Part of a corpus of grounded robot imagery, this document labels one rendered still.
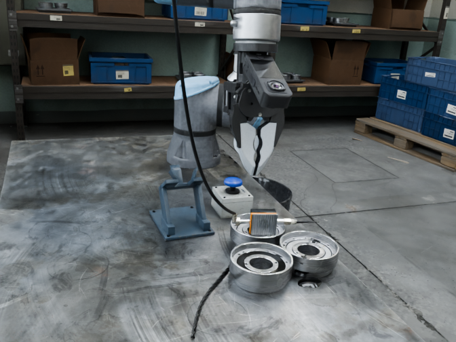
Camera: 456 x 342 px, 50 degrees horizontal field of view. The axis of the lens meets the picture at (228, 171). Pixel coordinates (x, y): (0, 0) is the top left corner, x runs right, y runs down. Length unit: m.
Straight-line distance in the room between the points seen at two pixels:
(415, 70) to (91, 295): 4.26
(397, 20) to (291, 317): 4.67
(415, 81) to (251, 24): 4.07
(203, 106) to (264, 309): 0.65
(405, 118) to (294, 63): 1.29
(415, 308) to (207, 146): 1.38
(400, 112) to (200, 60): 1.99
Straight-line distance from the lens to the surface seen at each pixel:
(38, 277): 0.86
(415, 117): 4.83
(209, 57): 4.96
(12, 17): 4.10
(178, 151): 1.32
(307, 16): 4.78
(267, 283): 0.79
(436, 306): 2.43
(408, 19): 5.35
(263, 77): 0.73
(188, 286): 0.81
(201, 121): 1.29
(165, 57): 4.85
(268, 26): 0.77
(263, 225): 0.91
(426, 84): 4.72
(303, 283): 0.85
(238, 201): 1.03
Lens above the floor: 1.25
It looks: 20 degrees down
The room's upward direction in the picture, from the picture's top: 4 degrees clockwise
